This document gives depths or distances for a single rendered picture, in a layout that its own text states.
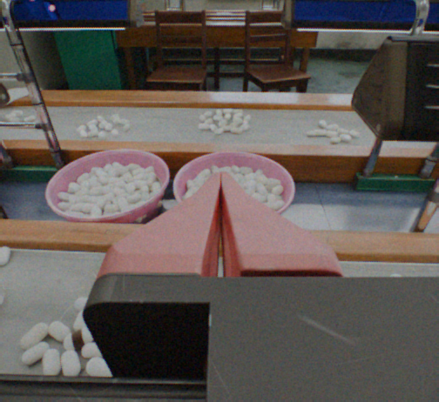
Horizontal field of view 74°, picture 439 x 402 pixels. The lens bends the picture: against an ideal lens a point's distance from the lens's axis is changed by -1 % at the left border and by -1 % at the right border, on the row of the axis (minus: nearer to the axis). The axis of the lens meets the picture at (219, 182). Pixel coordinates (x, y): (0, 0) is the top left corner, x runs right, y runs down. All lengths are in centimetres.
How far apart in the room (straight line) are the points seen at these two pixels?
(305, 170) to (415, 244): 33
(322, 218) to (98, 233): 49
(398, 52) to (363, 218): 55
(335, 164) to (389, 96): 58
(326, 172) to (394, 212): 19
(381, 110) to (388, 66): 3
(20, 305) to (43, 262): 8
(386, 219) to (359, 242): 23
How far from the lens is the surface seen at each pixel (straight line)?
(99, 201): 69
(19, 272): 62
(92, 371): 45
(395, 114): 26
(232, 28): 295
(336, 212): 77
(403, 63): 27
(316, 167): 82
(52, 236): 61
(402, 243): 61
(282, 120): 103
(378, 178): 86
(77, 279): 56
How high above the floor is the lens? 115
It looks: 36 degrees down
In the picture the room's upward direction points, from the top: straight up
